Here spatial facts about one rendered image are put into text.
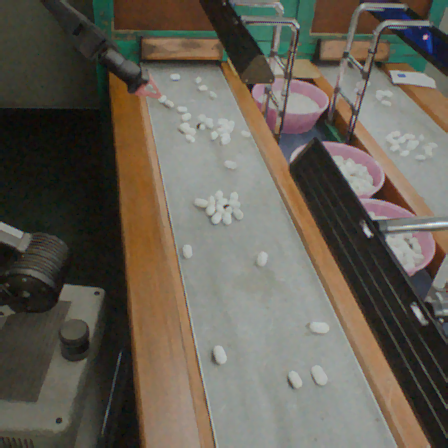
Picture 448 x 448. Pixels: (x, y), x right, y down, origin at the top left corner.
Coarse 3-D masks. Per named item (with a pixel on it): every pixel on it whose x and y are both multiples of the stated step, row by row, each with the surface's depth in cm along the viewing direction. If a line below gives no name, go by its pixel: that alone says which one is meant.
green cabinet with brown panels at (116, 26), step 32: (96, 0) 173; (128, 0) 177; (160, 0) 179; (192, 0) 181; (288, 0) 188; (320, 0) 191; (352, 0) 193; (416, 0) 199; (128, 32) 183; (160, 32) 185; (192, 32) 188; (256, 32) 193; (288, 32) 196; (320, 32) 199; (384, 32) 205
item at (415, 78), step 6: (396, 72) 203; (402, 72) 204; (408, 72) 205; (414, 72) 205; (396, 78) 199; (402, 78) 199; (408, 78) 200; (414, 78) 201; (420, 78) 201; (426, 78) 202; (414, 84) 197; (420, 84) 196; (426, 84) 197; (432, 84) 198
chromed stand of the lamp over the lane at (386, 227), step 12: (432, 216) 72; (444, 216) 73; (360, 228) 72; (384, 228) 70; (396, 228) 70; (408, 228) 71; (420, 228) 71; (432, 228) 72; (444, 228) 72; (444, 264) 80; (444, 276) 80; (432, 288) 83; (444, 288) 82; (432, 300) 84; (444, 300) 60; (420, 312) 60; (432, 312) 59; (444, 312) 59; (420, 324) 59
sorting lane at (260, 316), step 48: (192, 96) 177; (192, 144) 153; (240, 144) 155; (192, 192) 135; (240, 192) 137; (192, 240) 120; (240, 240) 122; (288, 240) 124; (192, 288) 109; (240, 288) 110; (288, 288) 111; (240, 336) 100; (288, 336) 101; (336, 336) 103; (240, 384) 92; (288, 384) 93; (336, 384) 94; (240, 432) 85; (288, 432) 86; (336, 432) 87; (384, 432) 87
